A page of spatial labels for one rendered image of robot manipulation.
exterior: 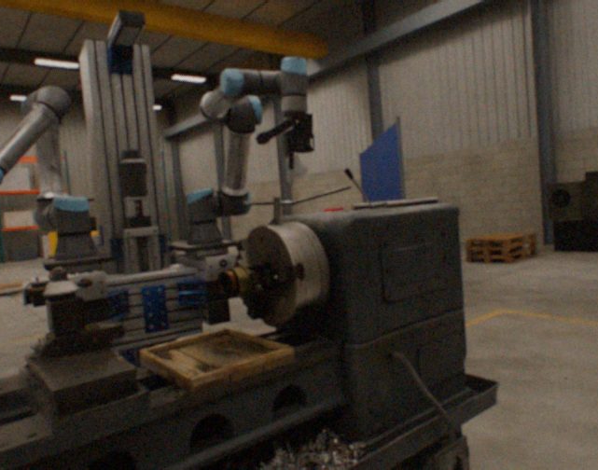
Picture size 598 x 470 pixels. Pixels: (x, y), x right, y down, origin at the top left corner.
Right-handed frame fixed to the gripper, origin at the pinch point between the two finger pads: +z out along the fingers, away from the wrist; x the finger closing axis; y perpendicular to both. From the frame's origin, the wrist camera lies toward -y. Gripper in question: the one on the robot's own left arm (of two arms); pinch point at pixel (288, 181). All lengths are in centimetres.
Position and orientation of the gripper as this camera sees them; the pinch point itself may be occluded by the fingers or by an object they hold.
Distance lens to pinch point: 141.4
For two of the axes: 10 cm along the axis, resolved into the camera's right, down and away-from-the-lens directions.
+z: 0.1, 9.9, 1.4
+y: 9.8, -0.4, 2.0
